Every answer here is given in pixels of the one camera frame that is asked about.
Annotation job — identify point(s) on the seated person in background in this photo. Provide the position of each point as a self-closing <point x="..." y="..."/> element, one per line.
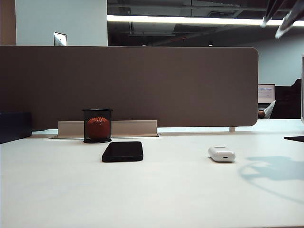
<point x="285" y="104"/>

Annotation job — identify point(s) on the white partition bracket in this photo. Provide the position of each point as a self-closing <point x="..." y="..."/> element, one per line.
<point x="232" y="129"/>

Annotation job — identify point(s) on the orange ball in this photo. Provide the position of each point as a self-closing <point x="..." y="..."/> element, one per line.
<point x="97" y="128"/>

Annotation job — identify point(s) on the black mesh pen holder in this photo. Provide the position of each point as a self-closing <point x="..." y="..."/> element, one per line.
<point x="97" y="141"/>

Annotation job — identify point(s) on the black desk mat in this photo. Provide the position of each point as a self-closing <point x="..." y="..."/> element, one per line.
<point x="295" y="139"/>

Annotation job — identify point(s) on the dark blue storage box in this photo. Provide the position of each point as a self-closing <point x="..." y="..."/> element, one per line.
<point x="14" y="127"/>

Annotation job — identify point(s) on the silver wall plate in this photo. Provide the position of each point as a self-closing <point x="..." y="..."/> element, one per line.
<point x="59" y="38"/>

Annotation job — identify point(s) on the grey monitor edge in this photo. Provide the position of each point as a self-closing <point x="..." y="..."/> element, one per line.
<point x="303" y="95"/>

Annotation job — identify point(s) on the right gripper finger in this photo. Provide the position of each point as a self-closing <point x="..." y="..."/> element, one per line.
<point x="288" y="19"/>
<point x="269" y="14"/>

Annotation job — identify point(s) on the black smartphone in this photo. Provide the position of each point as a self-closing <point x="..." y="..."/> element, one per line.
<point x="123" y="152"/>

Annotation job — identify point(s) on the background computer monitor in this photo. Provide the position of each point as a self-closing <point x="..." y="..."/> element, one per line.
<point x="266" y="93"/>

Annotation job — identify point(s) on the long ceiling strip light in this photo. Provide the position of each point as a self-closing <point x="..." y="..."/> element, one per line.
<point x="166" y="19"/>

